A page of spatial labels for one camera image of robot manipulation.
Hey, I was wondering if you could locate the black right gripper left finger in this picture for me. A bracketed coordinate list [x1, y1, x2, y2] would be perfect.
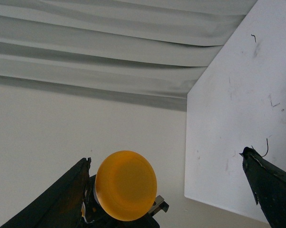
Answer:
[1, 158, 91, 228]

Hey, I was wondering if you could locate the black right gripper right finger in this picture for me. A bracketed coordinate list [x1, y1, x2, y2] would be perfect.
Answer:
[240, 147, 286, 228]

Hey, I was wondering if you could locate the yellow push button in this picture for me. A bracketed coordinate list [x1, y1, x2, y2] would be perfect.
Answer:
[80, 151, 169, 228]

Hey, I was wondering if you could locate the white curtain backdrop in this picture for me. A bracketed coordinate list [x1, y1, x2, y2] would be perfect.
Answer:
[0, 0, 255, 111]

